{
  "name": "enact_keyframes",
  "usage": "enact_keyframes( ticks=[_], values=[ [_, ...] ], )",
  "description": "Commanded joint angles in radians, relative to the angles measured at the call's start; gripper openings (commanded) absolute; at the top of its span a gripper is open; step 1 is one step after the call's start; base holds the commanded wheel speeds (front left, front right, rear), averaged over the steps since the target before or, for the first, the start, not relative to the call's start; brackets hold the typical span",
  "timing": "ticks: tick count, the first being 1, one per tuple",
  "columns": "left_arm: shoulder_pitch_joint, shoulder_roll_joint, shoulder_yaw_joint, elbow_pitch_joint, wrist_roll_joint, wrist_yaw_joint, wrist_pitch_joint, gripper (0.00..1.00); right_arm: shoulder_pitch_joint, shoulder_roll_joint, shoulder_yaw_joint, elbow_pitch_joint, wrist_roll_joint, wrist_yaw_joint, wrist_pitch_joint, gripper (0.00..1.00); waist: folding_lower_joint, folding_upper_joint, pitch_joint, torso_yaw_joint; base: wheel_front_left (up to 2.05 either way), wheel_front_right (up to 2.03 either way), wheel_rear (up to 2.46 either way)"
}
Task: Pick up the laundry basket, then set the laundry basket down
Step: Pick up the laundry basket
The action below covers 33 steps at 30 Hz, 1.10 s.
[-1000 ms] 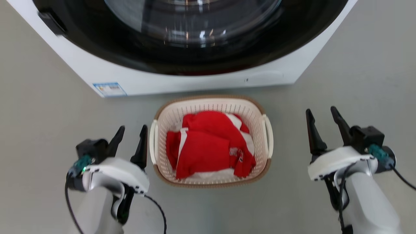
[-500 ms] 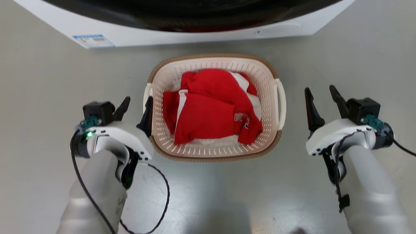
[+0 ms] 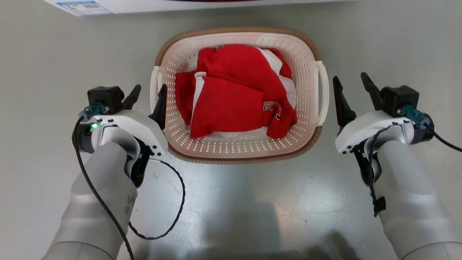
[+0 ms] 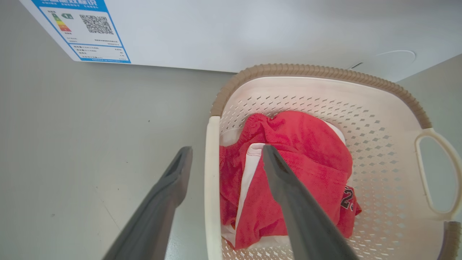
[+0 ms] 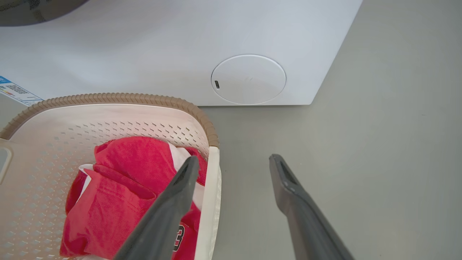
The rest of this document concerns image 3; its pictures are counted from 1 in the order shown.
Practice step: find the white washing machine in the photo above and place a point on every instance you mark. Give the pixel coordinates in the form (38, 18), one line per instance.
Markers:
(144, 5)

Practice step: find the red and white garment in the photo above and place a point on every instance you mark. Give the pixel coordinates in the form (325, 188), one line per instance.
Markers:
(231, 97)

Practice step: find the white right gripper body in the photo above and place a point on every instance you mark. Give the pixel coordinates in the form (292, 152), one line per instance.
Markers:
(368, 130)

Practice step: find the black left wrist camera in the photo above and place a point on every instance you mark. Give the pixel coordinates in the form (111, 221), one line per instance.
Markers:
(104, 99)

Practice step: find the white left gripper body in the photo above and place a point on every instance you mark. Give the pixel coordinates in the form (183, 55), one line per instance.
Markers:
(139, 126)

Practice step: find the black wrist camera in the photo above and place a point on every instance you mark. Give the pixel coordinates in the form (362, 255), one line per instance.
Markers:
(104, 99)
(400, 101)

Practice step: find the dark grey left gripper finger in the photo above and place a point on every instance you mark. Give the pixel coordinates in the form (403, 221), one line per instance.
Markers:
(159, 108)
(132, 97)

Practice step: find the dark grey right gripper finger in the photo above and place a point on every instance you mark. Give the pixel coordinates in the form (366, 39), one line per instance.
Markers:
(342, 104)
(371, 91)

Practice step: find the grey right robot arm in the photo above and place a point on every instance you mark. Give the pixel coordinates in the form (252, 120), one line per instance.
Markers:
(411, 202)

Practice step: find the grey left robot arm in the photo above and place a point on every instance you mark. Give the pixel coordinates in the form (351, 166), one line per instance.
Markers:
(97, 202)

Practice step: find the cream perforated laundry basket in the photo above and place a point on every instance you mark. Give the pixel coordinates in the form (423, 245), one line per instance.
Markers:
(173, 72)

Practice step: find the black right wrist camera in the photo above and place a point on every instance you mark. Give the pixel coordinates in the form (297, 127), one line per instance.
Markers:
(400, 101)

